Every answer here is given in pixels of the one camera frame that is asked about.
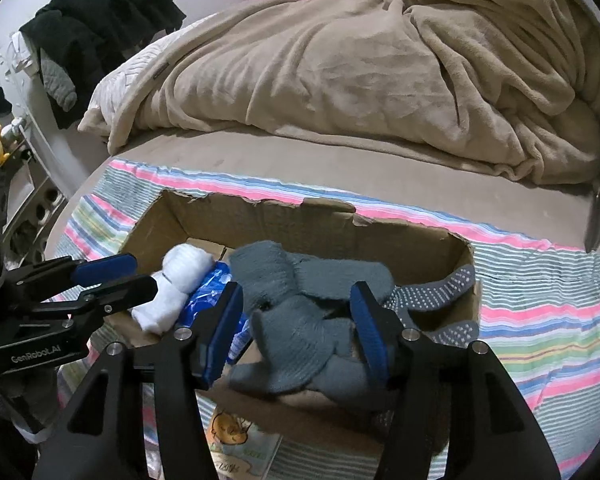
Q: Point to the rolled white sock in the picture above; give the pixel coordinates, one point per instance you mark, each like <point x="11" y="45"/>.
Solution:
<point x="175" y="285"/>

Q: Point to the striped colourful cloth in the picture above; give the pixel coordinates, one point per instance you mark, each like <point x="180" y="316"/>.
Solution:
<point x="540" y="320"/>

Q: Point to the beige fleece blanket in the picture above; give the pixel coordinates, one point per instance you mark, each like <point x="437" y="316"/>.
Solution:
<point x="355" y="60"/>

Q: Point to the cartoon print booklet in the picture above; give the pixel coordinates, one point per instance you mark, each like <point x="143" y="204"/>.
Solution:
<point x="240" y="440"/>

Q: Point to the white patterned pillow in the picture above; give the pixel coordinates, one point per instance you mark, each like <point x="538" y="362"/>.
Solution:
<point x="130" y="70"/>

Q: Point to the brown bed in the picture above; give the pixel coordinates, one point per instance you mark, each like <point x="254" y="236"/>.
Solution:
<point x="330" y="160"/>

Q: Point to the grey sock with white dots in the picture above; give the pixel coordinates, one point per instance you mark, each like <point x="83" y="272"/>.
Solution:
<point x="437" y="292"/>

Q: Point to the brown cardboard box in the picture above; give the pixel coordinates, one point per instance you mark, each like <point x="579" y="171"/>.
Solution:
<point x="300" y="230"/>

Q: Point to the blue plastic packet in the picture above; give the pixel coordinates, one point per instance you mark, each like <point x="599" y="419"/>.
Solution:
<point x="205" y="292"/>

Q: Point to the pile of black clothes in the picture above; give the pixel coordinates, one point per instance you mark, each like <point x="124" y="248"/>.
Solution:
<point x="95" y="15"/>

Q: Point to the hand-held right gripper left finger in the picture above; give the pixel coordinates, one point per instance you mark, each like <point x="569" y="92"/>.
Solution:
<point x="223" y="336"/>

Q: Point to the white storage shelf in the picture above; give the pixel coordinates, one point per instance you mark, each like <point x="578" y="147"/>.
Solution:
<point x="30" y="200"/>

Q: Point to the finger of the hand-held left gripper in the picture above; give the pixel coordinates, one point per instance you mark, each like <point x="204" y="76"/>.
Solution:
<point x="105" y="267"/>
<point x="130" y="291"/>

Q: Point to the grey fuzzy sock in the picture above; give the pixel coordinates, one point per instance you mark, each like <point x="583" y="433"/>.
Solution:
<point x="280" y="270"/>
<point x="300" y="355"/>

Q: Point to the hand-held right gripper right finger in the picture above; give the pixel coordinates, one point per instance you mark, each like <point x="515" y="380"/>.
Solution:
<point x="368" y="336"/>

